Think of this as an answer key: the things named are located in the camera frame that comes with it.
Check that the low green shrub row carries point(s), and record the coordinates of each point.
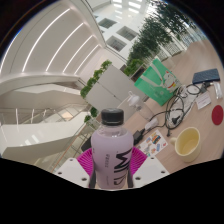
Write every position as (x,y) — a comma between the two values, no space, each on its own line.
(95,78)

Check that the black power adapter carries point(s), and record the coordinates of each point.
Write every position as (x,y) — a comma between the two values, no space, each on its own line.
(137,135)

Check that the pale yellow cup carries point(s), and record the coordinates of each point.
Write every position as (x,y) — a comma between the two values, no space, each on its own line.
(188,146)

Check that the flat round red coaster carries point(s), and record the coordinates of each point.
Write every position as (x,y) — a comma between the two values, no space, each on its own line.
(217,115)

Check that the purple drink bottle black cap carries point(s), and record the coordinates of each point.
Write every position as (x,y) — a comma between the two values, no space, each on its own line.
(111,153)

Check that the tall white cabinet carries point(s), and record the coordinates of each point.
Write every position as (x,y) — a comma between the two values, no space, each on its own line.
(113,86)

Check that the white power adapter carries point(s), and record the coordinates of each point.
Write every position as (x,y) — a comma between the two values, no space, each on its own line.
(151,124)

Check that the green cat-print tote bag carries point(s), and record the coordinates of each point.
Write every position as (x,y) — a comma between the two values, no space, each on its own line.
(153,83)

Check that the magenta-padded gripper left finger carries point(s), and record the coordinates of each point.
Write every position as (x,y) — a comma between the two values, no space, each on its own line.
(85,161)

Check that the black office chair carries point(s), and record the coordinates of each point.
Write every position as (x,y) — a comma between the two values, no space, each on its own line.
(85,145)

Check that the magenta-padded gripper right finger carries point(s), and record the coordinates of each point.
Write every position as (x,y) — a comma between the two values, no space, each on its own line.
(139,161)

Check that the dark blue keyboard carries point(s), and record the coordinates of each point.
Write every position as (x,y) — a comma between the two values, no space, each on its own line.
(206,76)

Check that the clear plastic tumbler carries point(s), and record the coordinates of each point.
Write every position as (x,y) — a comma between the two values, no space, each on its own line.
(143,110)

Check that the small clear plastic packet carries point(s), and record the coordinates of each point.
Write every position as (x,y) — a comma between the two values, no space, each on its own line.
(217,90)

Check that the white printed card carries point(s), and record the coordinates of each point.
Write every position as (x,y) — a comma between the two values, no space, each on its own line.
(203,100)

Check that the colourful sticker sheet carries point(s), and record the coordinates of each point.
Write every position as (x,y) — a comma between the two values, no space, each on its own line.
(153,143)

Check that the leafy green hedge row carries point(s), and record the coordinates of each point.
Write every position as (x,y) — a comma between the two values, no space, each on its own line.
(153,33)

